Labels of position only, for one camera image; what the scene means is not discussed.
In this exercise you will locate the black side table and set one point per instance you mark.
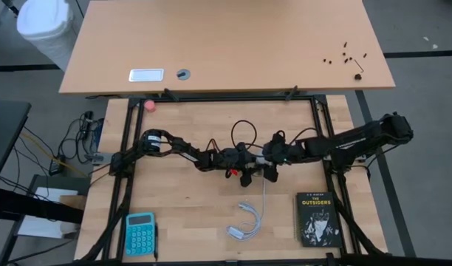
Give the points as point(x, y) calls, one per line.
point(6, 125)

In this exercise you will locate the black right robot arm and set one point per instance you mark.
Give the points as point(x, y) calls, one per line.
point(359, 138)

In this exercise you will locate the grey floor stand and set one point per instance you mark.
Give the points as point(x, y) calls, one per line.
point(63, 181)

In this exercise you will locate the black paperback book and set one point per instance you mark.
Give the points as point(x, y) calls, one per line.
point(318, 221)

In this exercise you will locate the black power adapter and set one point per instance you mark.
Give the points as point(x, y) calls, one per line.
point(56, 167)

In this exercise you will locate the black rod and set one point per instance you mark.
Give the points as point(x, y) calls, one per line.
point(10, 6)

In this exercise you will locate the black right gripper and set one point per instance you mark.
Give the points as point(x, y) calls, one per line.
point(290, 152)

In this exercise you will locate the small silver frame plate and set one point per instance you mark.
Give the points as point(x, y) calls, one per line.
point(326, 157)

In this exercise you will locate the white trash bin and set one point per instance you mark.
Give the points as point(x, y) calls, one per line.
point(45, 22)

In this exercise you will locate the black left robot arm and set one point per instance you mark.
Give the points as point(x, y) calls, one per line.
point(185, 153)

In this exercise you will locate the grey metal bracket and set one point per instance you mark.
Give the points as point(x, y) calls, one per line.
point(360, 159)
point(98, 159)

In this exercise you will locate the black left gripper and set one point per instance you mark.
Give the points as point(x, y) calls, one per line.
point(229, 159)

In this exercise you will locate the small wooden board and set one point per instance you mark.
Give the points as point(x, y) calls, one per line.
point(72, 202)

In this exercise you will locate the round grey desk grommet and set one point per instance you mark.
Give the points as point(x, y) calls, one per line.
point(183, 74)

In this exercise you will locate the black hex key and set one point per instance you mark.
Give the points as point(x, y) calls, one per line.
point(359, 65)

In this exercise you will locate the round lamp socket base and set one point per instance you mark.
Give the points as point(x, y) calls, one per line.
point(258, 169)

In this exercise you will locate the black pen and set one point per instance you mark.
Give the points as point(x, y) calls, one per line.
point(156, 240)

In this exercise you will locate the black aluminium frame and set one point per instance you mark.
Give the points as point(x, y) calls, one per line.
point(229, 99)

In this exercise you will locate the white sheet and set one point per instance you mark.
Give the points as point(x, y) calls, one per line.
point(41, 227)

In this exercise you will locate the beige wooden desk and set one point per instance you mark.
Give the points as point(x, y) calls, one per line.
point(229, 37)

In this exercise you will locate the teal calculator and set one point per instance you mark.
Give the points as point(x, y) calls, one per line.
point(139, 236)

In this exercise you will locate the small black knob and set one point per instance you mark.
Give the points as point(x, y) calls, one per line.
point(357, 77)

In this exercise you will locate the black metal beam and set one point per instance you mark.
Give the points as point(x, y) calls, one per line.
point(26, 205)

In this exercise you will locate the black clamp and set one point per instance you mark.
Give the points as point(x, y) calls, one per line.
point(170, 94)
point(291, 93)

